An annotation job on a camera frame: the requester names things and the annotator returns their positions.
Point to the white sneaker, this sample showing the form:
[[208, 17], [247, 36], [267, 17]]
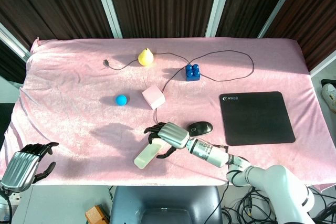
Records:
[[329, 95]]

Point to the white rectangular bar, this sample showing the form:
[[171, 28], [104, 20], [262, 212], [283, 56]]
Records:
[[147, 155]]

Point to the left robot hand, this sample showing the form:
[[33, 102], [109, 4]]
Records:
[[19, 166]]

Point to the black computer mouse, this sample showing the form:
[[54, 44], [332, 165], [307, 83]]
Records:
[[200, 128]]

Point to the blue toy building block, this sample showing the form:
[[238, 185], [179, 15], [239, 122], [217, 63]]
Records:
[[193, 72]]

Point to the blue ball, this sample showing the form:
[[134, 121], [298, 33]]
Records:
[[121, 100]]

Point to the pink cube block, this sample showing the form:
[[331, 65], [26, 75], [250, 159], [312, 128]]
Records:
[[154, 97]]

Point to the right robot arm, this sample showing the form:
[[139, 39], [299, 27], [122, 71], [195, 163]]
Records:
[[252, 174]]

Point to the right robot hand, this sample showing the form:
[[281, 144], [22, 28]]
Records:
[[172, 133]]

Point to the yellow toy pear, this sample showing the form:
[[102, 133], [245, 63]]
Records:
[[145, 57]]

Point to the orange box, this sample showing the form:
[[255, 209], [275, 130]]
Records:
[[95, 214]]

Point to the pink tablecloth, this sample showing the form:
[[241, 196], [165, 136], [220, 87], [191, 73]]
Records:
[[105, 119]]

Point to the black mouse pad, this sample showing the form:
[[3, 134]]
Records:
[[256, 117]]

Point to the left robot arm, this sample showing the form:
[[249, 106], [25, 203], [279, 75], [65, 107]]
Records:
[[4, 203]]

